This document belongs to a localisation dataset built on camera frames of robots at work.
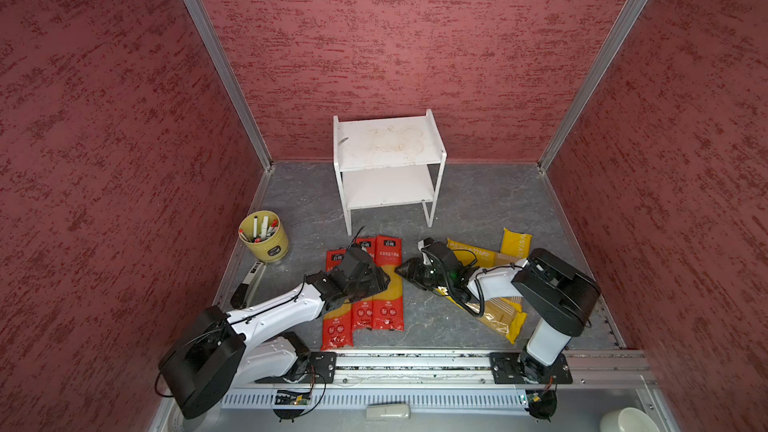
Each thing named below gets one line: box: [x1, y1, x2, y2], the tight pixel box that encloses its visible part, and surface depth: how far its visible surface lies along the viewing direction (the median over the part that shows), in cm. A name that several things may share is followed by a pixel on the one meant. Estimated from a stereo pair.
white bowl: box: [599, 407, 661, 432], surface depth 62 cm
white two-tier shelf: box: [333, 109, 447, 236], surface depth 85 cm
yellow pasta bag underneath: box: [500, 227, 532, 258], surface depth 99 cm
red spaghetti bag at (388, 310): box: [373, 235, 405, 331], surface depth 86 cm
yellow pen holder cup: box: [238, 210, 289, 263], surface depth 89 cm
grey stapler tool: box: [230, 261, 266, 310], surface depth 87 cm
